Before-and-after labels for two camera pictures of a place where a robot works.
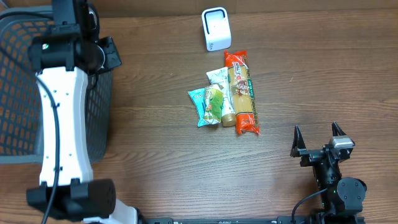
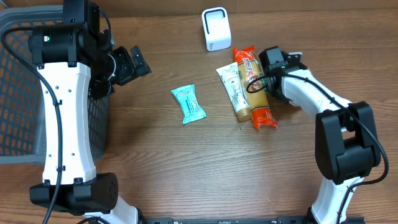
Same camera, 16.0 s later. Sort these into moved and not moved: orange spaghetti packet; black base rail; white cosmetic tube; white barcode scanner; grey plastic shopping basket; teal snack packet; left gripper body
Moved: left gripper body; teal snack packet; white cosmetic tube; orange spaghetti packet
Not moved: white barcode scanner; black base rail; grey plastic shopping basket
